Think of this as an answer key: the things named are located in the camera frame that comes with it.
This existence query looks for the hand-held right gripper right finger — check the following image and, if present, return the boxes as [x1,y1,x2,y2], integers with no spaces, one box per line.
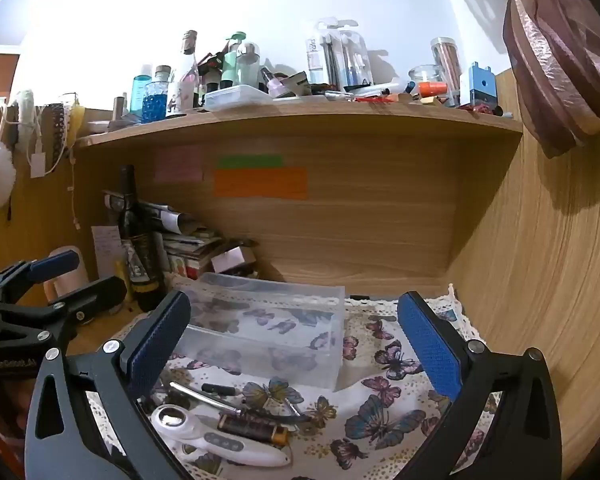
[394,290,564,480]

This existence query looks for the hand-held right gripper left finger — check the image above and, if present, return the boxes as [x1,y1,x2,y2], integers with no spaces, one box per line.
[24,290,201,480]

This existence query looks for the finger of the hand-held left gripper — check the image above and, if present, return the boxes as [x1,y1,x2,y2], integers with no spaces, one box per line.
[0,250,80,306]
[42,276,127,341]

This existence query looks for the metal tweezers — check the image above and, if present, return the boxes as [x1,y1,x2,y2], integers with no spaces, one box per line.
[169,381,311,423]

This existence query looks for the clear plastic storage box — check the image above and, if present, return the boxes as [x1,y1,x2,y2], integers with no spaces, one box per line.
[172,272,347,392]

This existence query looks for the white handheld magnifier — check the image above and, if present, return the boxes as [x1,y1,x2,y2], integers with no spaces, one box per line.
[151,404,292,467]

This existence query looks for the brown thread spool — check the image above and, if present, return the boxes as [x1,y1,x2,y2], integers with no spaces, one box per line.
[217,412,288,446]

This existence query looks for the pink cup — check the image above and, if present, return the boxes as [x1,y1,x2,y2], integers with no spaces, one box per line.
[44,245,89,302]

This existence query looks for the white paper note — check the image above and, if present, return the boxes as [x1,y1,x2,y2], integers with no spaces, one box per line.
[91,225,121,281]

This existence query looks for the dark wine bottle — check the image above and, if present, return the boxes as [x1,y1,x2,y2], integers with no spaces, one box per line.
[117,165,167,312]

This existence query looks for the butterfly printed cloth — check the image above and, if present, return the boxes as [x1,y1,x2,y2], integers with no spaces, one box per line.
[87,284,487,480]

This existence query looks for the stack of books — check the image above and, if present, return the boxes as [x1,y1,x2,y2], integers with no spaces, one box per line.
[162,229,222,281]

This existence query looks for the rolled magazine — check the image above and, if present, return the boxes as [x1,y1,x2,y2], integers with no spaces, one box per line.
[102,189,197,235]

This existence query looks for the small brown white box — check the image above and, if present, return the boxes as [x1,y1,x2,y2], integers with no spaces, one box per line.
[210,246,257,277]

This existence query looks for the dark comb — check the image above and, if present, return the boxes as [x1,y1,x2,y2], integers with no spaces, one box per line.
[49,103,66,172]

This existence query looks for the pink sticky note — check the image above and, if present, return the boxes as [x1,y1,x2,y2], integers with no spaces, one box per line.
[154,146,204,183]

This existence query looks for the orange sticky note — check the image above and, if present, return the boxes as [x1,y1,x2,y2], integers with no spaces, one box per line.
[214,167,308,199]

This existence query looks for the jar of blue beads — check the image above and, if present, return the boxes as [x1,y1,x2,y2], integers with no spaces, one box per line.
[142,65,172,124]

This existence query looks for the blue liquid bottle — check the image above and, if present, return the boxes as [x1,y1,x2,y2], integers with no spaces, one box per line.
[130,64,154,117]

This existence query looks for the green sticky note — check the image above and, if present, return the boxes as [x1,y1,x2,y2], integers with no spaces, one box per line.
[217,155,284,169]

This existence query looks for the white printed bottle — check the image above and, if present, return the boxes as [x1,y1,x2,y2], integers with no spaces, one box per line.
[167,30,201,116]

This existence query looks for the clear flat plastic case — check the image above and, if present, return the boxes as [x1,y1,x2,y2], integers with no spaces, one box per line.
[203,85,274,112]

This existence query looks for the wooden shelf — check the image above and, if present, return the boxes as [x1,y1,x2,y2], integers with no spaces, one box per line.
[74,101,525,150]

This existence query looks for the green pump bottle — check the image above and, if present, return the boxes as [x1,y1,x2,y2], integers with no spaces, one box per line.
[221,31,246,92]

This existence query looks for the blue box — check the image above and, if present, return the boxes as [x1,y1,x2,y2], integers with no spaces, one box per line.
[459,62,499,109]

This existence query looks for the clear bottle silver cap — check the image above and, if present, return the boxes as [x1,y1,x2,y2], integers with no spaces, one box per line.
[236,42,260,89]

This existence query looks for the small pink spray bottle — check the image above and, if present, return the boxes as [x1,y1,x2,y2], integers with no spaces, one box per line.
[260,66,289,99]

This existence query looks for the glass jar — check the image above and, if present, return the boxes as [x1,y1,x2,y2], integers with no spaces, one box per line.
[408,64,446,97]

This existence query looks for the clear tube of brown sticks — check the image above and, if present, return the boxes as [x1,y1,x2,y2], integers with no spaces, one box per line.
[430,37,462,96]

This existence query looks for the clear blister pack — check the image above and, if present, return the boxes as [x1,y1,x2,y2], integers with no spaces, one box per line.
[340,21,374,88]
[307,20,342,87]

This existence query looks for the pink fabric bag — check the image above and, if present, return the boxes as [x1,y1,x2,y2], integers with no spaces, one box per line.
[425,0,600,159]

